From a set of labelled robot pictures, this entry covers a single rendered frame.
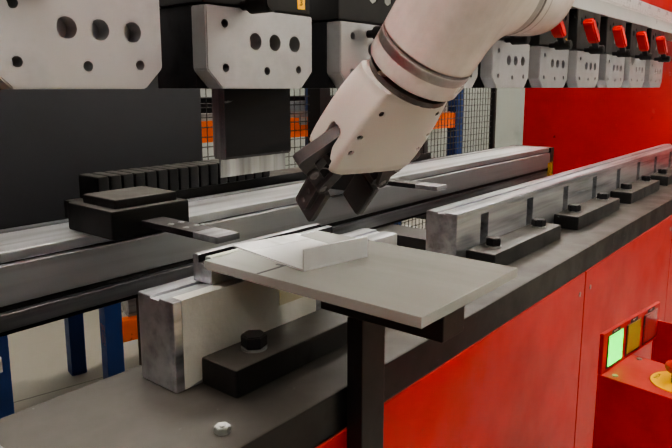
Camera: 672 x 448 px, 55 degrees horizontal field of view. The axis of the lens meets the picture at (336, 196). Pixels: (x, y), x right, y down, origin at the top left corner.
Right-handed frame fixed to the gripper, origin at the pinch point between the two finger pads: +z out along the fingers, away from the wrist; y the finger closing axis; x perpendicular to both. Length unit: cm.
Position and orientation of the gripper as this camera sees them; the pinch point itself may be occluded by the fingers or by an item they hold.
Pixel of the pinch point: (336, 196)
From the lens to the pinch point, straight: 63.9
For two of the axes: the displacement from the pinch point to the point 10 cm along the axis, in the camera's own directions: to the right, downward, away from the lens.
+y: -7.8, 0.9, -6.2
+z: -4.1, 6.7, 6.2
